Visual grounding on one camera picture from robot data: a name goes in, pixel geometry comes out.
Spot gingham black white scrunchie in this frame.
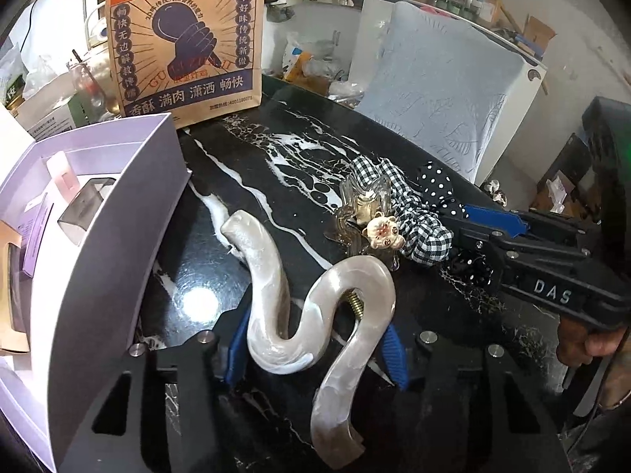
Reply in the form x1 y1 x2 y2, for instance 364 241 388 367
351 155 454 266

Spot black polka dot scrunchie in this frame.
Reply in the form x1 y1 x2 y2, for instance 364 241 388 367
415 160 470 220

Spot pearl wavy hair claw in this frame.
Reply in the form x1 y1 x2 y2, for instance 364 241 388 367
221 210 396 470

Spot smoky translucent square cup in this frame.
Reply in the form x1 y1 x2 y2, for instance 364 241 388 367
58 177 117 247

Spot person right hand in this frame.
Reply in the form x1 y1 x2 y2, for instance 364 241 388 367
556 316 625 367

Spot near light blue covered chair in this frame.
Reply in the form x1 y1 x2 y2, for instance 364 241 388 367
357 2 525 182

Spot lavender open gift box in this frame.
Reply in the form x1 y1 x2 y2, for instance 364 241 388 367
1 114 189 471

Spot clear glass jar with stirrer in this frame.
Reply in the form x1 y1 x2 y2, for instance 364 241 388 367
67 49 109 122

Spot white tissue box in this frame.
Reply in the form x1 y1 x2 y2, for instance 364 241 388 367
15 73 90 141

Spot brown paper takeout bag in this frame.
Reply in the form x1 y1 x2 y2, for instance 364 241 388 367
106 0 264 128

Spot white glass teapot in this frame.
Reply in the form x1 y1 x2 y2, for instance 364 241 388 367
84 2 108 63

